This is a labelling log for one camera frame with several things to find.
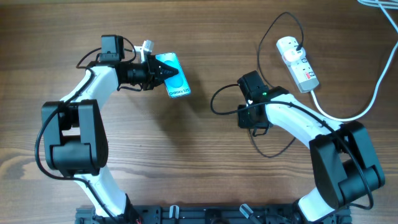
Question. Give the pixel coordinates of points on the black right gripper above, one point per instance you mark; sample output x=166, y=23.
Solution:
x=243, y=121

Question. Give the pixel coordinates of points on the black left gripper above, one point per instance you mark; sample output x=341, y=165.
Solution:
x=153, y=78

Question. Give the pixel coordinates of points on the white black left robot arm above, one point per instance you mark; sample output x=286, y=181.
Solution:
x=72, y=144

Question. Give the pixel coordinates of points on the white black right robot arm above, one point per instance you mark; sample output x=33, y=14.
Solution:
x=345, y=165

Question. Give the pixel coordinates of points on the white charger plug adapter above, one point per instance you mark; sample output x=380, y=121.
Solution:
x=293, y=55

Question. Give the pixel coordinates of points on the white power strip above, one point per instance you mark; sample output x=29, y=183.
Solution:
x=301, y=71

